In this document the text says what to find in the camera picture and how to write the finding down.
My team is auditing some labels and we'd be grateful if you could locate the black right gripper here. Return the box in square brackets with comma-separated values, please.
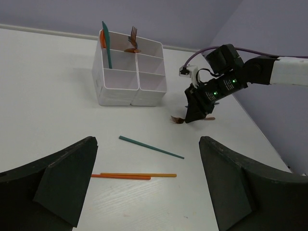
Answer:
[185, 44, 247, 123]

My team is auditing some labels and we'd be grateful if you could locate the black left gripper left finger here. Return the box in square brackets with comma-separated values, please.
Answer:
[0, 136, 98, 231]

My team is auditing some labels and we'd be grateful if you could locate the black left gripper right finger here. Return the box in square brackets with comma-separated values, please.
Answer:
[199, 136, 308, 231]

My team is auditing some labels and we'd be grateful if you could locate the orange fork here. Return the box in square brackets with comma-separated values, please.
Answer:
[170, 116, 216, 124]

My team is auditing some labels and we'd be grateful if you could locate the brown fork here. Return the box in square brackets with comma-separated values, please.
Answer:
[130, 26, 137, 40]

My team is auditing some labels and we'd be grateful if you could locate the teal spoon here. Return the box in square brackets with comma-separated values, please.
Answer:
[102, 21, 113, 69]

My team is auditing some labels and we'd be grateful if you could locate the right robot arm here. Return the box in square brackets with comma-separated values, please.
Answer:
[179, 44, 308, 123]

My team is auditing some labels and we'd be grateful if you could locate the white right divided container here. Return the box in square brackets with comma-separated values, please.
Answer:
[131, 37, 167, 107]

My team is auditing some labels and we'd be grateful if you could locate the white divided container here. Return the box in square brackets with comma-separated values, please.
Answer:
[92, 31, 139, 106]
[131, 37, 167, 107]

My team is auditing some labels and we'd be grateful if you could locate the orange chopstick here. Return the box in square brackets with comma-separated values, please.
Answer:
[91, 174, 151, 180]

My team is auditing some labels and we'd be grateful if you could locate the teal chopstick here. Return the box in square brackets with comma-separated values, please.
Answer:
[119, 136, 185, 159]

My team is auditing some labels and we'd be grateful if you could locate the white left divided container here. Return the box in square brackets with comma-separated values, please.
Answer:
[92, 31, 139, 106]

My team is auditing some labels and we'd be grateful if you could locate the yellow-orange chopstick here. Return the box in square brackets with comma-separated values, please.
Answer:
[101, 173, 177, 178]

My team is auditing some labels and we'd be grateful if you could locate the orange spoon in container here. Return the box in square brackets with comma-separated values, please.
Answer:
[99, 29, 106, 49]

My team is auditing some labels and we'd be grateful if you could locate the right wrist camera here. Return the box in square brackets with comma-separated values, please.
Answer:
[179, 64, 201, 88]

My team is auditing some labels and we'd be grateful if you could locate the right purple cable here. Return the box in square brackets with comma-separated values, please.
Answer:
[184, 46, 277, 69]

